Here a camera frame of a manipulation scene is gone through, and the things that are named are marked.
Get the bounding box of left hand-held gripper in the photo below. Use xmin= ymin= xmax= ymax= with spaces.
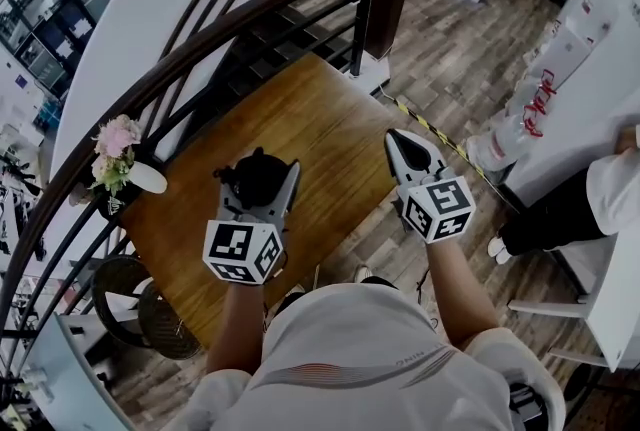
xmin=202 ymin=160 xmax=303 ymax=288

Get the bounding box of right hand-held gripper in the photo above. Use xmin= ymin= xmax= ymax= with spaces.
xmin=383 ymin=129 xmax=477 ymax=246

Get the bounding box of black pouch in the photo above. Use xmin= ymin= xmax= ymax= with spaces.
xmin=213 ymin=146 xmax=297 ymax=213

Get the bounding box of person's right forearm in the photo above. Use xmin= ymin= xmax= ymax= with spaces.
xmin=424 ymin=238 xmax=502 ymax=351

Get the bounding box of person's left forearm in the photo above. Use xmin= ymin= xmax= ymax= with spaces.
xmin=204 ymin=281 xmax=269 ymax=376

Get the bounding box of yellow black floor tape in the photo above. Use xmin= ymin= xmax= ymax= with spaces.
xmin=392 ymin=97 xmax=490 ymax=181

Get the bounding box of wooden table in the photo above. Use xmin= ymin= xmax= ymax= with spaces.
xmin=119 ymin=52 xmax=402 ymax=351

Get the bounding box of white vase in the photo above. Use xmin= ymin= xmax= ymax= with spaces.
xmin=127 ymin=160 xmax=169 ymax=195

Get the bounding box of pink flower bouquet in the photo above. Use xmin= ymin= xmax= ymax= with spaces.
xmin=88 ymin=113 xmax=144 ymax=198

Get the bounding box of dark wicker chair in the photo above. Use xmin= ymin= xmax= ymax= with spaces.
xmin=90 ymin=254 xmax=204 ymax=362

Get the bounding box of dark curved railing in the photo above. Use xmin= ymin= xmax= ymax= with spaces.
xmin=0 ymin=0 xmax=402 ymax=370

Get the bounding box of person's white shirt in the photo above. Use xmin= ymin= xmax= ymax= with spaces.
xmin=172 ymin=282 xmax=567 ymax=431

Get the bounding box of white desk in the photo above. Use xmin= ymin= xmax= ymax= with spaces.
xmin=506 ymin=228 xmax=640 ymax=374

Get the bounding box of pale blue desk panel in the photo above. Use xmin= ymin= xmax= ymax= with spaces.
xmin=22 ymin=313 xmax=137 ymax=431

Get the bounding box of glass window partition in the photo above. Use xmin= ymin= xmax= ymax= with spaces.
xmin=0 ymin=0 xmax=114 ymax=96

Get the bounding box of black shoulder strap buckle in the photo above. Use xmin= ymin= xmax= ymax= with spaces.
xmin=507 ymin=381 xmax=549 ymax=426

